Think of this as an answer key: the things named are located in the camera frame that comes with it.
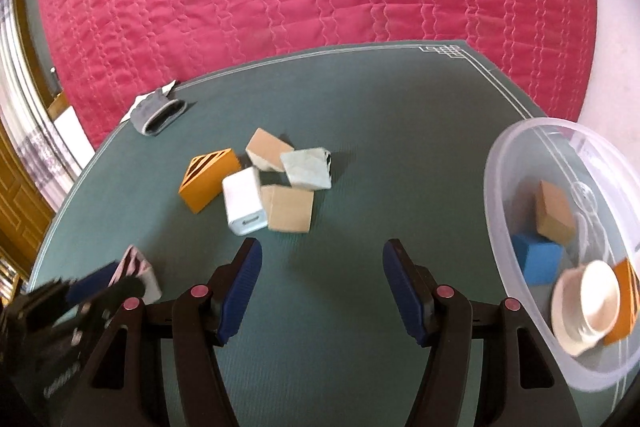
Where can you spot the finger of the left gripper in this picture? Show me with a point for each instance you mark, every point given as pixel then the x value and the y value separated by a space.
pixel 116 294
pixel 90 285

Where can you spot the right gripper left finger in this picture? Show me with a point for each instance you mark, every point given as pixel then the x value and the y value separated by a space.
pixel 122 383

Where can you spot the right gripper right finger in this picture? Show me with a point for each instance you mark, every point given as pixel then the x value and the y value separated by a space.
pixel 520 382

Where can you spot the pinkish white striped block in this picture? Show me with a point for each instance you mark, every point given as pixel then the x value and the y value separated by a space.
pixel 134 264

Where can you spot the white bowl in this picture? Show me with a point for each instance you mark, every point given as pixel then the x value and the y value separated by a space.
pixel 585 306

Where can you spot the orange striped wedge block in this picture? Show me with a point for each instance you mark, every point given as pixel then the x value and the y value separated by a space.
pixel 202 181

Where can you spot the blue wooden block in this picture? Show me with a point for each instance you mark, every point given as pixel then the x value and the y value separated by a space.
pixel 538 258

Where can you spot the white power adapter cube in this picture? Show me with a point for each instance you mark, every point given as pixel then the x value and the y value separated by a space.
pixel 243 202

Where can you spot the brown wooden rectangular block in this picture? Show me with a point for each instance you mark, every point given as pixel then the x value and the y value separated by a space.
pixel 554 218

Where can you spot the tan wooden wedge block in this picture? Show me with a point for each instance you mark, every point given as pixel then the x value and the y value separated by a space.
pixel 289 209

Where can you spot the tan wooden triangle block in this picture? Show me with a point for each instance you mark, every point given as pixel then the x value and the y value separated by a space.
pixel 265 150

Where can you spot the white zebra-striped block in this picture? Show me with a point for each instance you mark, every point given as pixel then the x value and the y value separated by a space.
pixel 308 169

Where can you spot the wooden furniture at left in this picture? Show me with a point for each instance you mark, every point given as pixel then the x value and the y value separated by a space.
pixel 37 168

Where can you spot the clear plastic bowl container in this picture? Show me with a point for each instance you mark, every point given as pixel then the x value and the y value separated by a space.
pixel 602 191

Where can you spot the white paper sheet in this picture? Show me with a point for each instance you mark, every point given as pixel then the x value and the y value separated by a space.
pixel 165 89

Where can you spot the green table mat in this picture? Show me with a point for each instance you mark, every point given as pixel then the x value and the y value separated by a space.
pixel 409 126

